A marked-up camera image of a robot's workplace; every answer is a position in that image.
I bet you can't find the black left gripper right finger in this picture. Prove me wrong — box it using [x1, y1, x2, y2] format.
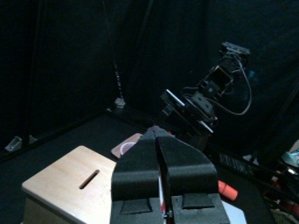
[155, 136, 231, 224]

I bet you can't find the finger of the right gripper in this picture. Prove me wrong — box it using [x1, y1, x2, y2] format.
[193, 117, 217, 136]
[159, 88, 187, 118]

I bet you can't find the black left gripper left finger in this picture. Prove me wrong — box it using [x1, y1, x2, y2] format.
[110, 129, 165, 224]

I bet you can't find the pink round-print plate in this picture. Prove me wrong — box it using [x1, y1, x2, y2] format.
[110, 132, 145, 159]

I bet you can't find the light wooden cutting board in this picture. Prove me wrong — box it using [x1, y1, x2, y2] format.
[22, 145, 118, 224]

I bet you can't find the teal background object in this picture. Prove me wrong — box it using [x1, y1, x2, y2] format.
[281, 148, 299, 169]

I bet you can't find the red background gear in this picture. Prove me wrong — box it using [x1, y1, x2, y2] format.
[263, 174, 299, 215]

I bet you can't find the orange toy knife handle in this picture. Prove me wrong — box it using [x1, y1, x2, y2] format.
[218, 179, 239, 202]

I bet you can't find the silver frame corner bracket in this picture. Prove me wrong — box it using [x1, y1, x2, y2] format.
[4, 135, 24, 153]
[114, 97, 127, 109]

